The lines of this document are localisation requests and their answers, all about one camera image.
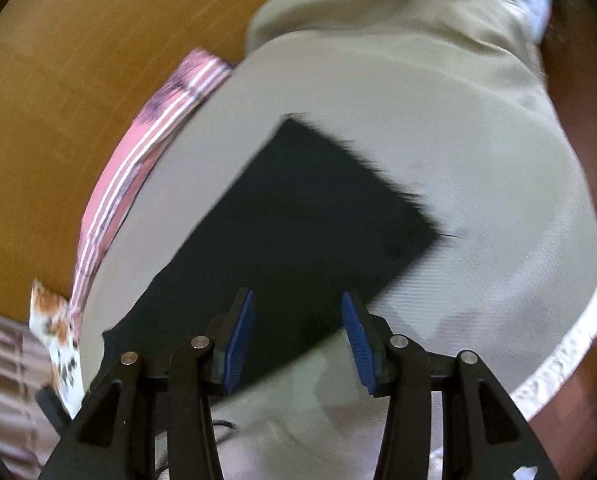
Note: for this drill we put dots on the beige patterned curtain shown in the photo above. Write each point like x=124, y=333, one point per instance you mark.
x=27, y=439

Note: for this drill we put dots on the floral white orange pillow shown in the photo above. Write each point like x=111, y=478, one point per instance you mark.
x=54, y=328

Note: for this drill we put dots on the beige folded blanket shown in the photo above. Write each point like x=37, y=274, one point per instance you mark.
x=513, y=26

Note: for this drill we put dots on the black denim pants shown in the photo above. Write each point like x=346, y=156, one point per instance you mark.
x=306, y=221

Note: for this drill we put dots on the woven bamboo headboard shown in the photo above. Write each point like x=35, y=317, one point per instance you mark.
x=73, y=75

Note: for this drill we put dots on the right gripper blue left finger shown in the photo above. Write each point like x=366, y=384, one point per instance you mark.
x=225, y=343

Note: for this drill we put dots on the pink striped long pillow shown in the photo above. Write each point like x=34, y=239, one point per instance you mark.
x=197, y=76

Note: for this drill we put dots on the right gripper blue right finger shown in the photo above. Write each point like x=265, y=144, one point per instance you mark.
x=373, y=344

